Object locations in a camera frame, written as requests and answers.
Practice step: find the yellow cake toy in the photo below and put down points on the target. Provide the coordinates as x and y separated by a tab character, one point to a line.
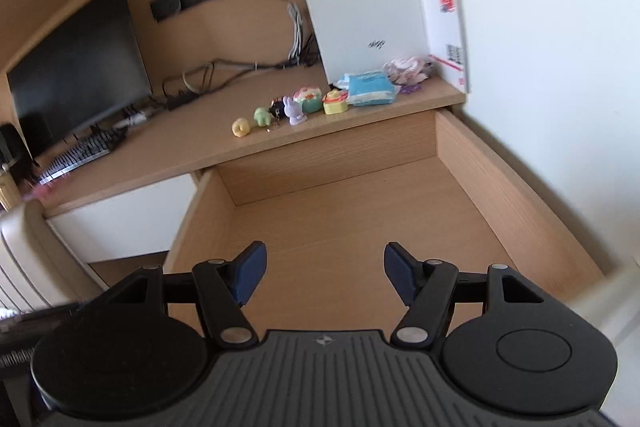
335	104

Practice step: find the purple bunny toy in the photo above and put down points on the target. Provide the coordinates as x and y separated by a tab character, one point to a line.
293	111

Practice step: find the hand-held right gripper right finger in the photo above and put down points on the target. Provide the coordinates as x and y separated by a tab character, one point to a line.
400	274

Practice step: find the wooden drawer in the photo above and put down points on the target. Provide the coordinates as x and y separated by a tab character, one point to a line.
325	207

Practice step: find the black speaker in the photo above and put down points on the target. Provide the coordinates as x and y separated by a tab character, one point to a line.
10	142

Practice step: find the blue tissue packet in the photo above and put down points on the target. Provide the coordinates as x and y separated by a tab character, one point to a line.
370	89

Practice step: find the red and white box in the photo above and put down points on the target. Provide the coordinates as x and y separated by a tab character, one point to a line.
445	32

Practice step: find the green cake toy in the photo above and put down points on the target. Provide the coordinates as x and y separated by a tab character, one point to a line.
309	101

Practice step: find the small black hub box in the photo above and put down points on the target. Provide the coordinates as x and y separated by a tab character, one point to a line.
181	100

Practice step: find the yellow duck toy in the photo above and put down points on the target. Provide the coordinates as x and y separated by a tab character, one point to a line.
241	127

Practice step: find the white chair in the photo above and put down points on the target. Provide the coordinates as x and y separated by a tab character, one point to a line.
25	257

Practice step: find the black keyboard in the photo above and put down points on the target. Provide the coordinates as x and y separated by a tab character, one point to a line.
75	154

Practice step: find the white drawer front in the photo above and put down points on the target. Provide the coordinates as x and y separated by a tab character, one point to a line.
120	222

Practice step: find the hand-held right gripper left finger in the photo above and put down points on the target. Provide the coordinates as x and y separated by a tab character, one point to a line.
247	272

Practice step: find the small green toy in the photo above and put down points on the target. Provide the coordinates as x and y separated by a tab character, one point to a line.
261	116

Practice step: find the black computer monitor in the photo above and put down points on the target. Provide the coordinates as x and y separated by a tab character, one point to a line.
75	67

